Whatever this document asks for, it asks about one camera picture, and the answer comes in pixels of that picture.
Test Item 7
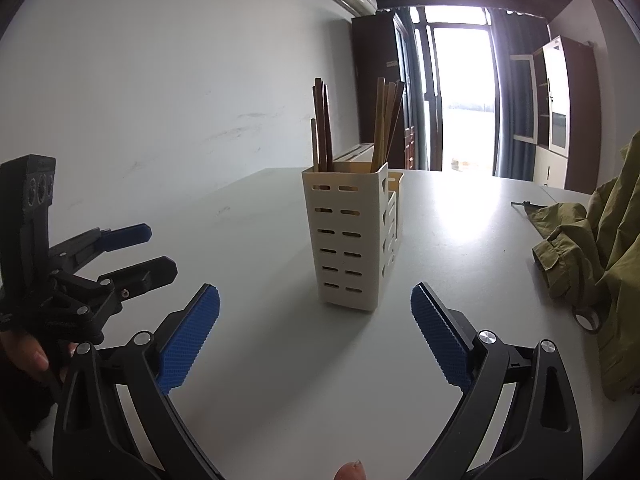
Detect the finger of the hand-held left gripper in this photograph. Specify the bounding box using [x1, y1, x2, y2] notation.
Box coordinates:
[97, 256, 179, 312]
[49, 223, 152, 270]

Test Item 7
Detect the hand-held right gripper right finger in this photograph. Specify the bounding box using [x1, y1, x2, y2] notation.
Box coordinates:
[407, 281, 583, 480]

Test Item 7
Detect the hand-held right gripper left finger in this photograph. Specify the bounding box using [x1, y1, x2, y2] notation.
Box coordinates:
[52, 282, 223, 480]

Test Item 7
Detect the cream slotted utensil holder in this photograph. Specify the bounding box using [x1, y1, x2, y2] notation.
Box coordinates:
[301, 143, 405, 314]

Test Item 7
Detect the bunch of wooden chopsticks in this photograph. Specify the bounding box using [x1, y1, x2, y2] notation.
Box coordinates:
[310, 77, 406, 173]

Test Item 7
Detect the person's left hand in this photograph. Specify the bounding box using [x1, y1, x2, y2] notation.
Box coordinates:
[0, 332, 80, 386]

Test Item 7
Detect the person's right hand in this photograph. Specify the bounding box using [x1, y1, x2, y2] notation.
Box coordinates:
[333, 461, 369, 480]

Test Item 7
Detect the olive green jacket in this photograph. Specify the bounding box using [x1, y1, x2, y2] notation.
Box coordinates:
[511, 130, 640, 402]

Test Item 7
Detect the glass balcony door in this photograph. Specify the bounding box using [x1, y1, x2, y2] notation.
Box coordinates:
[417, 5, 501, 174]

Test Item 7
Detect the dark wooden wardrobe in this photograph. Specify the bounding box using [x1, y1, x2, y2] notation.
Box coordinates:
[350, 10, 417, 171]

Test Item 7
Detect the grey blue curtain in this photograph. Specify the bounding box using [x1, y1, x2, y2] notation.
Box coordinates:
[489, 7, 551, 181]
[400, 7, 428, 171]

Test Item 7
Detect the brown white glass-door cabinet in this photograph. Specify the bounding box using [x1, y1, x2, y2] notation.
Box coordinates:
[510, 35, 601, 191]

